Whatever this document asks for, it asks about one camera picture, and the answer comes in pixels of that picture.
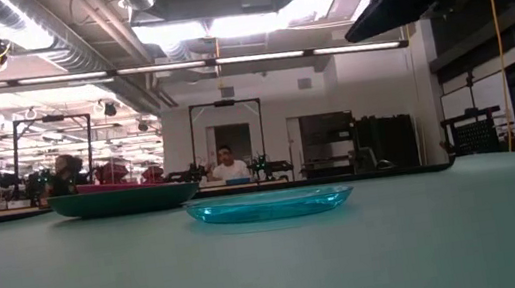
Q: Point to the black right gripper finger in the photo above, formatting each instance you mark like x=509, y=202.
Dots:
x=385, y=12

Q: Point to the small clear teal plastic plate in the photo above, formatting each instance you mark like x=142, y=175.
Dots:
x=271, y=207

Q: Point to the large opaque pink plastic plate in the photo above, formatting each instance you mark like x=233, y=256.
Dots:
x=107, y=187

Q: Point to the black background robot arm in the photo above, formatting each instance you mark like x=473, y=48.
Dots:
x=271, y=166
x=188, y=175

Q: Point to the black curtain partition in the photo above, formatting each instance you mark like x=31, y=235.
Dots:
x=388, y=141

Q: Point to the whiteboard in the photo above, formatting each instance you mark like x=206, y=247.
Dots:
x=487, y=91

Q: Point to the long ceiling light bar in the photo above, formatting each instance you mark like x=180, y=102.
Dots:
x=255, y=57

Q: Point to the dark shelf unit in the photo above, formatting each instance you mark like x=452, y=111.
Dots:
x=328, y=144

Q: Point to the black pegboard cart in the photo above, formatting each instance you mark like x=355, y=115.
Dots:
x=476, y=136

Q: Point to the person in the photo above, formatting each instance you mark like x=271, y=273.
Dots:
x=231, y=170
x=63, y=184

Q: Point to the small blue box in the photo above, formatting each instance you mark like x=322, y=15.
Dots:
x=238, y=181

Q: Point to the green table mat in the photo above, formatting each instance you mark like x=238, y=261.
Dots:
x=275, y=272

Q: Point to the large dark green plastic plate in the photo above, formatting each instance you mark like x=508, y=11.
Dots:
x=124, y=203

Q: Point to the grey square wall box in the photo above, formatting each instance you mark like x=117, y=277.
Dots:
x=227, y=92
x=305, y=83

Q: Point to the black metal table frame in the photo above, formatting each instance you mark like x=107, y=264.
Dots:
x=393, y=172

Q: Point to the black background gantry frame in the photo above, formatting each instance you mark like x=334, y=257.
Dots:
x=224, y=102
x=52, y=118

